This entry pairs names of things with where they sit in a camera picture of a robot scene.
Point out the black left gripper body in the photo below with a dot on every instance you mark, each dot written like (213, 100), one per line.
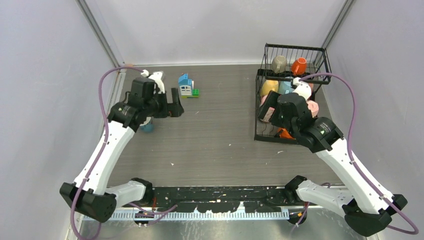
(157, 106)

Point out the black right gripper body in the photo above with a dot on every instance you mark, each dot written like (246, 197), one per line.
(282, 122)

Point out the pink patterned mug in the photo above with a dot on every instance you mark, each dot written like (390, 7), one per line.
(269, 113)

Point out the orange mug black handle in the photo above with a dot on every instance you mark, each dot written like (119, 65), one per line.
(284, 134)

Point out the blue floral mug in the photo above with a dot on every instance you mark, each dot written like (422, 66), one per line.
(148, 127)

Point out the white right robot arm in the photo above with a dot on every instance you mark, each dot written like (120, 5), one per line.
(366, 206)

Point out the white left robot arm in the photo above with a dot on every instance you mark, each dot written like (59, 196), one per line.
(88, 193)

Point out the yellow mug in rack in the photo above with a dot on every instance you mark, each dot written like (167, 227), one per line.
(269, 85)

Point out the light blue mug in rack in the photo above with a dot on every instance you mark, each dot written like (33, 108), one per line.
(285, 86)

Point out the pink faceted mug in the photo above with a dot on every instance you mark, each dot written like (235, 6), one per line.
(313, 107)

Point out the toy brick house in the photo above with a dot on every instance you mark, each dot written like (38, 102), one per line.
(186, 87)

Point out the beige mug upper shelf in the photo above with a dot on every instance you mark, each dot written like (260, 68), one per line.
(278, 64)

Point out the orange mug upper shelf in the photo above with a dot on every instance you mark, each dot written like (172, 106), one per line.
(299, 66)

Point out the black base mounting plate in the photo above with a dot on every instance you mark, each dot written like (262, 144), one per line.
(222, 199)

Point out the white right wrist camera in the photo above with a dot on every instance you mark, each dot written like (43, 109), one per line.
(302, 88)

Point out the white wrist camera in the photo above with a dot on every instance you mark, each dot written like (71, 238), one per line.
(158, 77)
(302, 88)

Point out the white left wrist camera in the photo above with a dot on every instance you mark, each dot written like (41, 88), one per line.
(158, 77)

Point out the black wire dish rack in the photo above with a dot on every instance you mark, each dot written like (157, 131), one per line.
(318, 63)

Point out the aluminium slotted rail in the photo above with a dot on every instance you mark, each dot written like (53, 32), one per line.
(131, 214)

